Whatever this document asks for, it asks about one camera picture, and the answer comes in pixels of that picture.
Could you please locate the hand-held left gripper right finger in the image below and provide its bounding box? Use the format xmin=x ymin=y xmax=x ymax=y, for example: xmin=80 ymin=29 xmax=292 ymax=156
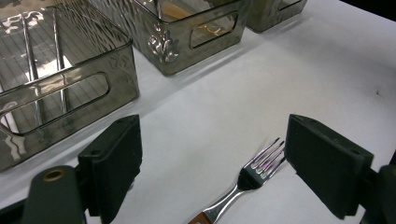
xmin=284 ymin=113 xmax=375 ymax=220

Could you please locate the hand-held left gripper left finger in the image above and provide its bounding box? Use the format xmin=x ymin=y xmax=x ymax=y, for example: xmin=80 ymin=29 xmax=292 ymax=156
xmin=78 ymin=114 xmax=144 ymax=224

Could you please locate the silver metal fork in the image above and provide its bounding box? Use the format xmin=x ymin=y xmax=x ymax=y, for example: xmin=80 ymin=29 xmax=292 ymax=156
xmin=188 ymin=137 xmax=287 ymax=224

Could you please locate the smoky transparent plastic bin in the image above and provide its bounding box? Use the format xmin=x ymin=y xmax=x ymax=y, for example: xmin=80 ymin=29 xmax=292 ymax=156
xmin=0 ymin=0 xmax=140 ymax=173
xmin=246 ymin=0 xmax=308 ymax=34
xmin=87 ymin=0 xmax=253 ymax=77

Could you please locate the silver metal chopstick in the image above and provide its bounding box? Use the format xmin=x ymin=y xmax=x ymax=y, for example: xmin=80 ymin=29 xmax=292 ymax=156
xmin=20 ymin=13 xmax=48 ymax=143
xmin=50 ymin=7 xmax=74 ymax=130

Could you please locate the orange translucent baby spoon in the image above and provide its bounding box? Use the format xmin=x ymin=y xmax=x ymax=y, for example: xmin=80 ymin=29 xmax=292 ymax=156
xmin=162 ymin=1 xmax=232 ymax=36

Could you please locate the white table board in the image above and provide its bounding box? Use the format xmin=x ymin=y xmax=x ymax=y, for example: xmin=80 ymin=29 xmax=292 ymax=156
xmin=0 ymin=0 xmax=396 ymax=224

